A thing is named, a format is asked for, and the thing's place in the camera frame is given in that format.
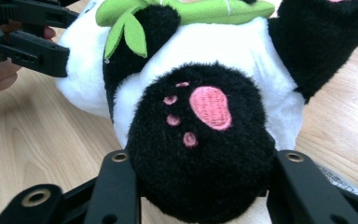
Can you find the panda plush toy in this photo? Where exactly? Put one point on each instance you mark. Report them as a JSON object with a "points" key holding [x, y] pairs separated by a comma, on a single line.
{"points": [[211, 118]]}

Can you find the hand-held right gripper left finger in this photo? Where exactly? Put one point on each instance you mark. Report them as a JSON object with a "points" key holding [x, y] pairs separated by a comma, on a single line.
{"points": [[115, 193]]}

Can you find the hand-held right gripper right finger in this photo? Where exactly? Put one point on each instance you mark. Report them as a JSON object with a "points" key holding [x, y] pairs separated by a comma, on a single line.
{"points": [[304, 193]]}

